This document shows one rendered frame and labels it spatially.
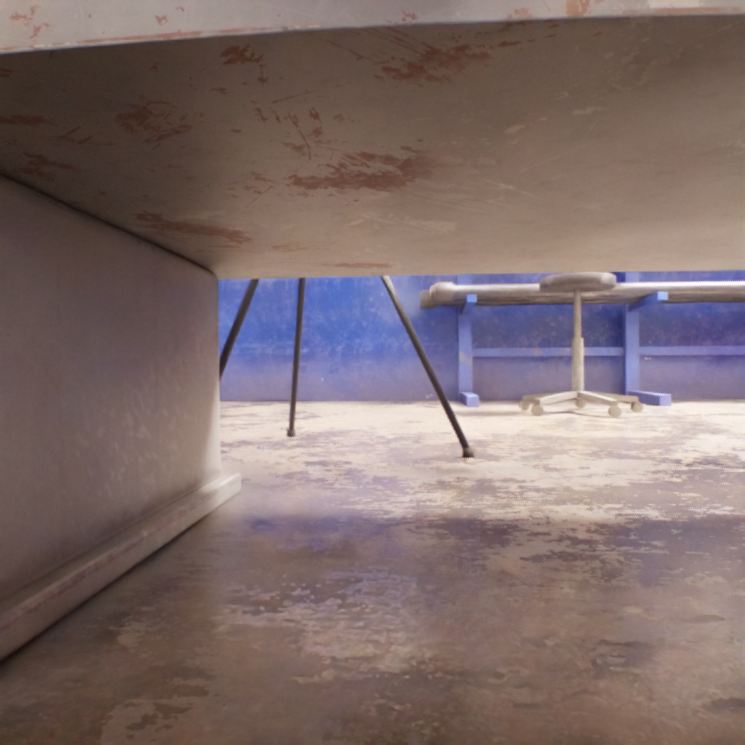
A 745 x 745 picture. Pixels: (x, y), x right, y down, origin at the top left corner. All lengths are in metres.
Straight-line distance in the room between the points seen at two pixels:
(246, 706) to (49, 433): 0.32
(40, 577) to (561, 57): 0.59
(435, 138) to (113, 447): 0.49
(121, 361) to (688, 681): 0.63
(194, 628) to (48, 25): 0.46
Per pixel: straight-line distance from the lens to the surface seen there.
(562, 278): 2.71
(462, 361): 3.57
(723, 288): 3.62
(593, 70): 0.40
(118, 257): 0.75
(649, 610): 0.63
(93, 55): 0.39
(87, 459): 0.68
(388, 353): 3.69
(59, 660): 0.55
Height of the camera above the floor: 0.23
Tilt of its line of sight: 1 degrees down
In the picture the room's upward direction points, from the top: 1 degrees counter-clockwise
